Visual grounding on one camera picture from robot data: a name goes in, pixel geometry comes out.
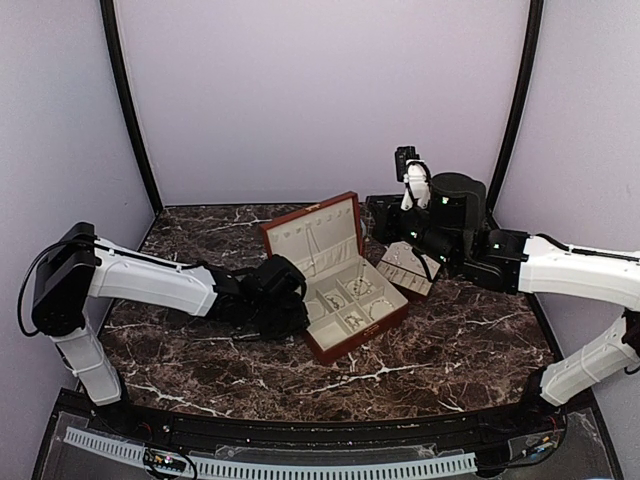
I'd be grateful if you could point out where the thin chain hung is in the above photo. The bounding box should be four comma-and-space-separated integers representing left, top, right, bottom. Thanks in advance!
305, 222, 322, 276

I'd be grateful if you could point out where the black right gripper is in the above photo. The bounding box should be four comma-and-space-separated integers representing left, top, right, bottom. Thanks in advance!
367, 193, 462, 270

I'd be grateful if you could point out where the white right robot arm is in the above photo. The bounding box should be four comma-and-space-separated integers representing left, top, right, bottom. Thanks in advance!
367, 146, 639, 434

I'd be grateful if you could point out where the silver bangle front right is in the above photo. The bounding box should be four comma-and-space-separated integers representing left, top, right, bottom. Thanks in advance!
368, 298, 396, 322

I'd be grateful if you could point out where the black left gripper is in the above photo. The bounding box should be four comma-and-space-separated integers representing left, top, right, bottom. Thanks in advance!
248, 292, 309, 341

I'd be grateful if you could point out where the silver bangle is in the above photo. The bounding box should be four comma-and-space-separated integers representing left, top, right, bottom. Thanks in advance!
347, 277, 374, 299
368, 298, 396, 322

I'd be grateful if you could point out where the silver bangle back right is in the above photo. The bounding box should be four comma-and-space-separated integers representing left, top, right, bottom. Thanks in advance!
347, 277, 374, 299

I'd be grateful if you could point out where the red jewelry box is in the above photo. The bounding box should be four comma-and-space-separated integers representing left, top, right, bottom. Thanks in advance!
261, 192, 409, 365

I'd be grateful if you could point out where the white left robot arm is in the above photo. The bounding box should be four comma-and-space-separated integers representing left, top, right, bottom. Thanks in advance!
17, 222, 310, 436

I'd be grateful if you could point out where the red jewelry display tray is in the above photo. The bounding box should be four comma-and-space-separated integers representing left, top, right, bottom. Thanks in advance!
376, 242, 440, 300

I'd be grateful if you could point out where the gold crystal pendant earring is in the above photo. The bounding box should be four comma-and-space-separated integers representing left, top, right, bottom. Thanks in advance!
344, 314, 366, 332

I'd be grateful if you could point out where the white perforated cable rail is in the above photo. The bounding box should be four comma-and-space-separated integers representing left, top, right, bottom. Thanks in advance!
63, 427, 478, 479

